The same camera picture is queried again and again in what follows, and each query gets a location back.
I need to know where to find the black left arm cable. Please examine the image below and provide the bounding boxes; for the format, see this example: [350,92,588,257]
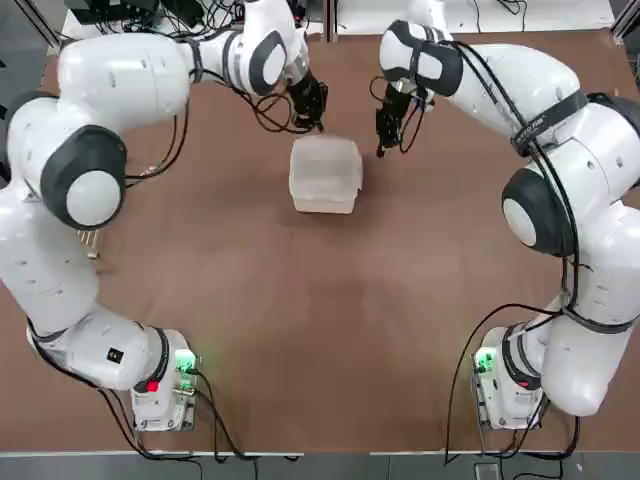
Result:
[122,82,321,189]

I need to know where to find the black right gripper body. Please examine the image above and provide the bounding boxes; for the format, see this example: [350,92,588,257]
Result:
[377,88,417,132]

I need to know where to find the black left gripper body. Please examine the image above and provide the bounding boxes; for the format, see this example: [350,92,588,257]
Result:
[288,69,330,114]

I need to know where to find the cream wire dish rack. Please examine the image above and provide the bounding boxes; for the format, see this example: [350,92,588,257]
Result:
[77,228,105,262]

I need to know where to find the aluminium frame post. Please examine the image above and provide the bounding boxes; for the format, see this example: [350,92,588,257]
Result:
[609,0,640,45]
[323,0,337,44]

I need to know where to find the white plastic preservation box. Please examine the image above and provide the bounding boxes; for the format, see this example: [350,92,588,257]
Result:
[288,134,364,215]

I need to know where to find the grey frame post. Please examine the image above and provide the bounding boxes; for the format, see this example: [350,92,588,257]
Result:
[37,22,65,56]

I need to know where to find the black base power cable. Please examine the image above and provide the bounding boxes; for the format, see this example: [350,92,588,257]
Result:
[192,369,306,462]

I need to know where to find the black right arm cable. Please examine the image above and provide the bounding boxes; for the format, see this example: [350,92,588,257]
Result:
[369,39,586,461]

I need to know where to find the translucent white box lid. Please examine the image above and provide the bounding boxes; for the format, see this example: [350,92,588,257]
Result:
[289,134,363,201]

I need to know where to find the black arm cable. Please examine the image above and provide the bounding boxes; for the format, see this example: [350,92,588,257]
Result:
[369,39,586,461]
[122,82,321,189]

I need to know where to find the black electronics box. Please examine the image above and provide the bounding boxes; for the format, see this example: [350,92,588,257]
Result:
[67,0,161,25]

